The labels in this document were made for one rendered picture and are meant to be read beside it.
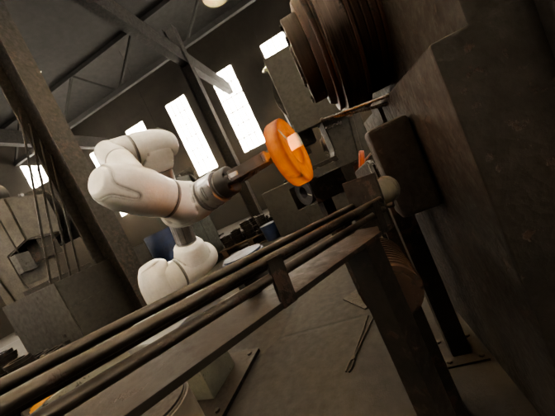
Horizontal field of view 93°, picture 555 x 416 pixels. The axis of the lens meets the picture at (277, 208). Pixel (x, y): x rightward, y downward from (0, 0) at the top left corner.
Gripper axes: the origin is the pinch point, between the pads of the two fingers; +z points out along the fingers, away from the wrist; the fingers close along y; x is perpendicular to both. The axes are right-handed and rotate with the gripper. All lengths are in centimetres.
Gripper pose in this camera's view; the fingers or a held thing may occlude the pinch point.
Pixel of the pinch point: (286, 146)
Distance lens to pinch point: 60.4
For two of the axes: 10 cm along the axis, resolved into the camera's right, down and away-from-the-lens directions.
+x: -4.7, -8.8, -0.6
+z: 8.1, -4.0, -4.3
